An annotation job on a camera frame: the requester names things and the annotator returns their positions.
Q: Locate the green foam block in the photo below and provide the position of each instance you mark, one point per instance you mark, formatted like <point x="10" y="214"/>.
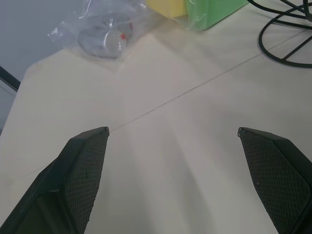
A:
<point x="209" y="13"/>

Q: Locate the clear plastic bag with parts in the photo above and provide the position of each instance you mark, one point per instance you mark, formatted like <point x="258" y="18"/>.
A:
<point x="104" y="31"/>

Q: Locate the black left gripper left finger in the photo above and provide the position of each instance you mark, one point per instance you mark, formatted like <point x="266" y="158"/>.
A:
<point x="73" y="185"/>

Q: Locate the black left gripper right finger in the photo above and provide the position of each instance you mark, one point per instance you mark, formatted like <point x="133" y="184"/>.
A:
<point x="280" y="180"/>

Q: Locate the yellow foam block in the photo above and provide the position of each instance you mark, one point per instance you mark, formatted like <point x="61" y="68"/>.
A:
<point x="168" y="7"/>

